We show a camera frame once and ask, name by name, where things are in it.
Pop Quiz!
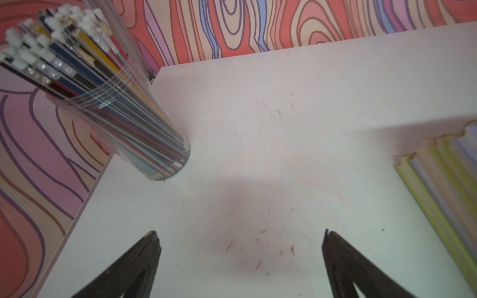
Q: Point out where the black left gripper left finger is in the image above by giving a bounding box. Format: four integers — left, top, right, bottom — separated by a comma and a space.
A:
74, 231, 161, 298

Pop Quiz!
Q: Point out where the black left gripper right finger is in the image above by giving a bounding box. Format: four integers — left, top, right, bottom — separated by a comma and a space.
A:
322, 230, 414, 298

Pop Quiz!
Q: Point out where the green desk calendar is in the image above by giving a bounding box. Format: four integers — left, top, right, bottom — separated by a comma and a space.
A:
437, 133, 477, 188
395, 155, 477, 293
427, 135, 477, 216

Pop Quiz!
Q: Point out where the clear cup of coloured pencils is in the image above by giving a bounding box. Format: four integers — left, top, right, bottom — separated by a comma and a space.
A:
1, 1, 190, 181

